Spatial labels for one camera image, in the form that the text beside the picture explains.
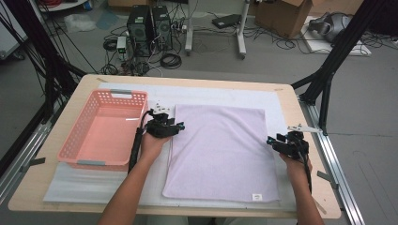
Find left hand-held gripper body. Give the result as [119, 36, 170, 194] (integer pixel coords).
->
[145, 100, 181, 140]

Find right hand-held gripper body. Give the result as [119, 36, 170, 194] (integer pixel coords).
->
[274, 124, 324, 160]

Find lilac printed towel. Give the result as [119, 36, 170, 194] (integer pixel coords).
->
[161, 103, 282, 203]

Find pink plastic basket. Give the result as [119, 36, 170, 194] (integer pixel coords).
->
[56, 88, 149, 172]

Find person's left hand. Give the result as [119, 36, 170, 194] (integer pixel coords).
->
[139, 132, 174, 164]

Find person's right hand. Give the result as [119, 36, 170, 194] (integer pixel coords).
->
[279, 152, 314, 186]

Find thin wooden strip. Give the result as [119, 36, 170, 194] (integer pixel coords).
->
[314, 200, 329, 216]

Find small white device green light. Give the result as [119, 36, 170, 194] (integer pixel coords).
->
[115, 36, 128, 60]

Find white metal stand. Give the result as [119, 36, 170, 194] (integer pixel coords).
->
[184, 0, 252, 60]

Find black computer tower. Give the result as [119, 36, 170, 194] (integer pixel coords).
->
[151, 5, 174, 52]
[126, 4, 154, 58]

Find white board on floor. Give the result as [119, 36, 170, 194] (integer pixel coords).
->
[300, 15, 373, 57]

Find flat black device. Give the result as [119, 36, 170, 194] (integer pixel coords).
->
[211, 13, 242, 30]

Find open cardboard box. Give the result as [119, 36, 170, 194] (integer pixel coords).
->
[254, 0, 314, 39]

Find grey vacuum cleaner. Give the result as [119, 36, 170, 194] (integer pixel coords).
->
[308, 11, 353, 43]

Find clear plastic bag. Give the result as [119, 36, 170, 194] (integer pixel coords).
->
[64, 12, 98, 34]

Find white round table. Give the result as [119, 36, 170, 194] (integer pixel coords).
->
[37, 0, 90, 13]

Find white cabinet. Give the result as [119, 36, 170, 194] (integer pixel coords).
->
[0, 8, 28, 60]

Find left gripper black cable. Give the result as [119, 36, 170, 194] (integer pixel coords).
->
[128, 109, 156, 174]

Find aluminium rail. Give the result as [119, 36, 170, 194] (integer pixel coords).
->
[0, 120, 54, 204]
[298, 98, 366, 225]

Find grey metal bracket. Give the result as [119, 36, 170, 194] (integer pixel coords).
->
[21, 157, 47, 173]
[316, 170, 340, 190]

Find coiled black cable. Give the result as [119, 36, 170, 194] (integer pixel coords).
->
[160, 52, 183, 70]

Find black metal frame stand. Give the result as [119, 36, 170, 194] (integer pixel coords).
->
[0, 0, 88, 176]
[290, 0, 398, 137]

